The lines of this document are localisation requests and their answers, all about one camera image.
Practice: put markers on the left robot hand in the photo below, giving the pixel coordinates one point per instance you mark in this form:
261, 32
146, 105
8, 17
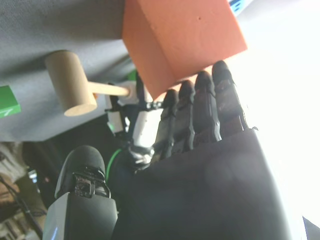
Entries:
200, 187

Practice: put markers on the wooden mallet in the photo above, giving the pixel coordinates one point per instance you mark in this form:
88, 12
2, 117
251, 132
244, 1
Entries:
70, 80

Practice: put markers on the large orange foam block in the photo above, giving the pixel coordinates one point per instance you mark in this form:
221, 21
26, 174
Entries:
180, 40

